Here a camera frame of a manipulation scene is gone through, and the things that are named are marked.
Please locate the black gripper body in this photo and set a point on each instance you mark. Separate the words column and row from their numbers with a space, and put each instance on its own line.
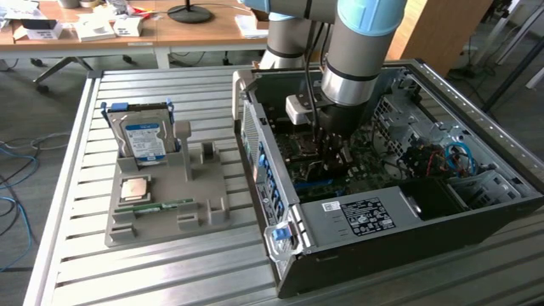
column 340, row 121

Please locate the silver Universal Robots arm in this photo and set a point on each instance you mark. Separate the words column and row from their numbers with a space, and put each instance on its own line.
column 362, row 48

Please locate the CPU socket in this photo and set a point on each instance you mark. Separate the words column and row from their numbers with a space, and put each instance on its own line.
column 304, row 145

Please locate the green motherboard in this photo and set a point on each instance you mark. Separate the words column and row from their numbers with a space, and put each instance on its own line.
column 374, row 165

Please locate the grey power supply unit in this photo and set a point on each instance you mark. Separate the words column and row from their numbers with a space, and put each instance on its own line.
column 323, row 223

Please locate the white booklet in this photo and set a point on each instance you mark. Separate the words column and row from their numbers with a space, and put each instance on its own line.
column 251, row 27

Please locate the wooden cabinet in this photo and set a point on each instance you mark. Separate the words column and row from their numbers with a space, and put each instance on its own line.
column 446, row 32

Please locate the blue case latch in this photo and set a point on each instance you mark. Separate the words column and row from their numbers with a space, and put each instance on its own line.
column 280, row 234

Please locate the grey metal disk bay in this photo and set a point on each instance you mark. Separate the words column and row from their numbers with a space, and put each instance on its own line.
column 492, row 185

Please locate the wooden office desk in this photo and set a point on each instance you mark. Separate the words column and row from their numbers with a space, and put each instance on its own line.
column 204, row 32
column 64, row 44

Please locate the black open PC case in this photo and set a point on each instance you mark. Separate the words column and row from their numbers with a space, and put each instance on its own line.
column 383, row 255

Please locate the grey parts rack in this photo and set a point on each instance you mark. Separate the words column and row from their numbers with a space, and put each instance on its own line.
column 170, row 191

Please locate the hard disk in blue caddy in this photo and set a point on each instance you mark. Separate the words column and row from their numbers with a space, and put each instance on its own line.
column 144, row 140

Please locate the black monitor stand base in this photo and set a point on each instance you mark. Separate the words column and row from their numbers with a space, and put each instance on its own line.
column 188, row 14

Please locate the green RAM stick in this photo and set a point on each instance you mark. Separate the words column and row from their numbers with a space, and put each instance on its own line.
column 148, row 208

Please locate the CPU chip with copper lid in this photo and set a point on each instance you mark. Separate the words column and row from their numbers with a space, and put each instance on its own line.
column 134, row 189

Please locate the white box with label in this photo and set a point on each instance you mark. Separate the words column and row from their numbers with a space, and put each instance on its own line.
column 127, row 28

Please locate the flat white box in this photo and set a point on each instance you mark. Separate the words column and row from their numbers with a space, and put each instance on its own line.
column 94, row 32

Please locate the metal cup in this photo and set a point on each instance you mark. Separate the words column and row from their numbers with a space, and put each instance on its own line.
column 68, row 3

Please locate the open white cardboard box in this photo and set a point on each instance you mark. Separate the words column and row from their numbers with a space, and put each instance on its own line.
column 43, row 33

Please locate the stack of papers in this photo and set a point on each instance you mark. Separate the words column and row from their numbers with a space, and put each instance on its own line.
column 22, row 11

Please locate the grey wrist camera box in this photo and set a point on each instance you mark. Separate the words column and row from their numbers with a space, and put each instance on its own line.
column 298, row 111

